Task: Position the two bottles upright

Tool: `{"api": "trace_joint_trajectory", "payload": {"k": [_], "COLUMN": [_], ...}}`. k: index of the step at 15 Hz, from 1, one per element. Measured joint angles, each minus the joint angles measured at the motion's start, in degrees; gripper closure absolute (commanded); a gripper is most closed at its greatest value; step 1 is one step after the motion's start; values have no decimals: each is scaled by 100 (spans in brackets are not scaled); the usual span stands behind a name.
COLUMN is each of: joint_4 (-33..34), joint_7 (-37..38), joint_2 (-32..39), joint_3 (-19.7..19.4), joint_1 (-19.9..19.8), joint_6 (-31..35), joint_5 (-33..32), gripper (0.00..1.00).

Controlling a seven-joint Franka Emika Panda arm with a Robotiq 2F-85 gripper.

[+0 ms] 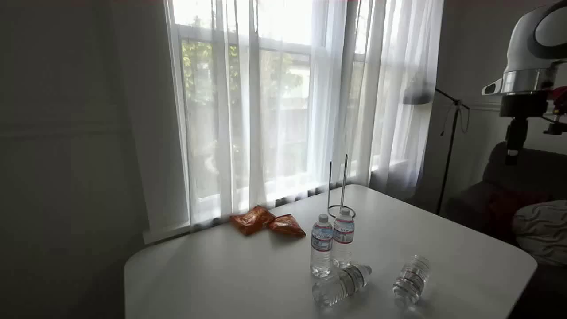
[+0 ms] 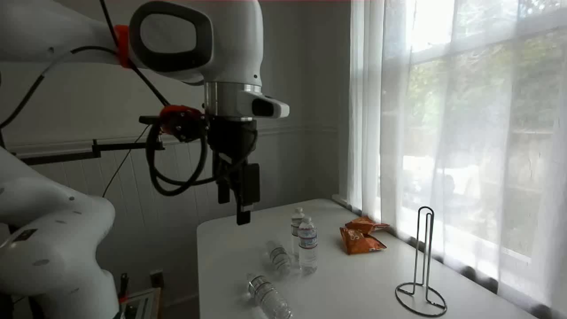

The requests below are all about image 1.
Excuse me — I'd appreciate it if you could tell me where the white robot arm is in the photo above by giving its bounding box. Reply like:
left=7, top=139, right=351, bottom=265
left=482, top=0, right=567, bottom=96

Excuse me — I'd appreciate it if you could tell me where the right orange snack bag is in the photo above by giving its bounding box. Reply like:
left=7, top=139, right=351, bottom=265
left=268, top=215, right=305, bottom=240

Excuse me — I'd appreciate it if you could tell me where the orange snack bag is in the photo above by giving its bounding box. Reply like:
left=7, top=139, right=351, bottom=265
left=231, top=206, right=275, bottom=236
left=268, top=215, right=305, bottom=240

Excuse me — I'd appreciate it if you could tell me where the left orange snack bag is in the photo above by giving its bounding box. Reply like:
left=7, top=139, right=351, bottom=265
left=231, top=206, right=275, bottom=236

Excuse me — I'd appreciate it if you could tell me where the white sheer curtain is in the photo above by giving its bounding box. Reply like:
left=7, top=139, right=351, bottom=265
left=110, top=0, right=445, bottom=244

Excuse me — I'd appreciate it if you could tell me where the metal paper towel holder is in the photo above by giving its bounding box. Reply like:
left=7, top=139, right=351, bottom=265
left=326, top=157, right=357, bottom=219

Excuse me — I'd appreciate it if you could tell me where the dark sofa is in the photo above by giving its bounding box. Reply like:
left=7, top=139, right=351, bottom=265
left=443, top=144, right=567, bottom=319

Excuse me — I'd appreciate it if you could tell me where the white patterned cushion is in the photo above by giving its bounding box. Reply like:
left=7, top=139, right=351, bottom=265
left=512, top=201, right=567, bottom=267

